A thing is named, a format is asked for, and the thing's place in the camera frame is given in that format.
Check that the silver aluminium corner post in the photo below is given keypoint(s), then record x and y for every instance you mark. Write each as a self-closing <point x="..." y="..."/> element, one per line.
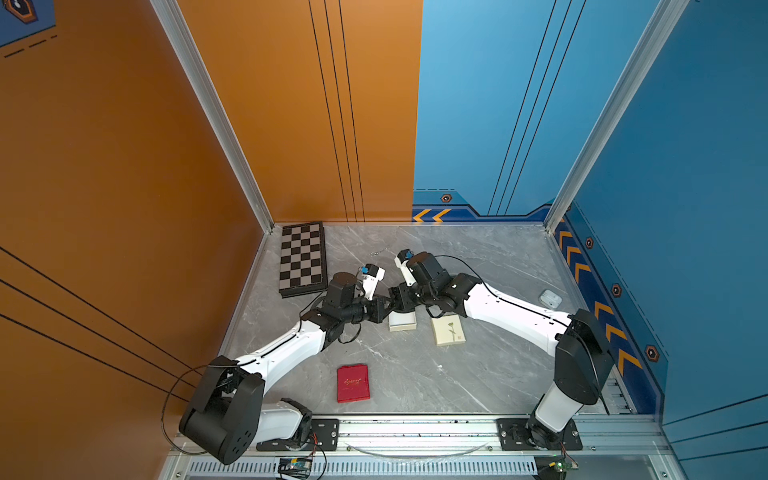
<point x="655" y="35"/>
<point x="176" y="29"/>

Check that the silver aluminium corner post right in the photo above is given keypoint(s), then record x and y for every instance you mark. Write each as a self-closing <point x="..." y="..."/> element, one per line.
<point x="655" y="35"/>

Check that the white earbuds case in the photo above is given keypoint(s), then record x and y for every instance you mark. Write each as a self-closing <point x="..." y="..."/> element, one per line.
<point x="550" y="299"/>

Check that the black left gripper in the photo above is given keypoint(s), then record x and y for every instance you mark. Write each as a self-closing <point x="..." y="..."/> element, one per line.
<point x="378" y="312"/>

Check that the cream jewelry box base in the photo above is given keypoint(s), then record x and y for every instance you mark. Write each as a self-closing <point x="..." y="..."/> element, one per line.
<point x="402" y="321"/>

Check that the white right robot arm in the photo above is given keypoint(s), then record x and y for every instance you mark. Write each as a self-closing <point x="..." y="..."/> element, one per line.
<point x="582" y="358"/>

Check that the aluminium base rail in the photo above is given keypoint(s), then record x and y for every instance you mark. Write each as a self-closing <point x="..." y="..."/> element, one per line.
<point x="449" y="446"/>

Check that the right green circuit board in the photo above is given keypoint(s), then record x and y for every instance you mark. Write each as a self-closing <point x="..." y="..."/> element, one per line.
<point x="550" y="468"/>

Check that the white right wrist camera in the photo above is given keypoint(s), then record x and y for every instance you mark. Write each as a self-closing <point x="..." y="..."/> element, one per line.
<point x="401" y="261"/>

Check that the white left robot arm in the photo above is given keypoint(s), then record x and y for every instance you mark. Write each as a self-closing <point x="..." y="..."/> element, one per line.
<point x="227" y="413"/>

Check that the black and silver chessboard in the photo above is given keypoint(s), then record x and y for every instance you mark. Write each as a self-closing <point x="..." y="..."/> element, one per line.
<point x="303" y="264"/>

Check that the silver aluminium corner post left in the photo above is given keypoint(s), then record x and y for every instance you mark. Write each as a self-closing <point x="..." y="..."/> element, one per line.
<point x="176" y="29"/>

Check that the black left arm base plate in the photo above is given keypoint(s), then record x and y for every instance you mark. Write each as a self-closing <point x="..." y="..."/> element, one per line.
<point x="323" y="433"/>

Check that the left green circuit board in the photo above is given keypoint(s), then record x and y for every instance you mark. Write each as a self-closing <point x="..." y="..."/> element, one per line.
<point x="299" y="468"/>

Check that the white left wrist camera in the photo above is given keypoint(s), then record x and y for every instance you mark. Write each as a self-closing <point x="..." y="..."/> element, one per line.
<point x="371" y="275"/>

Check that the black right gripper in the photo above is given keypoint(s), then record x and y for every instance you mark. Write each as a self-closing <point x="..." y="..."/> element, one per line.
<point x="404" y="302"/>

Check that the cream booklet with flower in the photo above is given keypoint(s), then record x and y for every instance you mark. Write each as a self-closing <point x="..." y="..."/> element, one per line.
<point x="448" y="330"/>

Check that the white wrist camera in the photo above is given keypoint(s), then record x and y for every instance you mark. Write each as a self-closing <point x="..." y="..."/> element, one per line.
<point x="401" y="261"/>
<point x="371" y="275"/>

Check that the green circuit board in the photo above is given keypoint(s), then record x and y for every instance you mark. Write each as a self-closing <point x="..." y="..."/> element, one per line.
<point x="550" y="468"/>
<point x="299" y="468"/>

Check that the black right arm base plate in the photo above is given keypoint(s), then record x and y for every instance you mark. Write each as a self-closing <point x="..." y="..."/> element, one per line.
<point x="518" y="434"/>

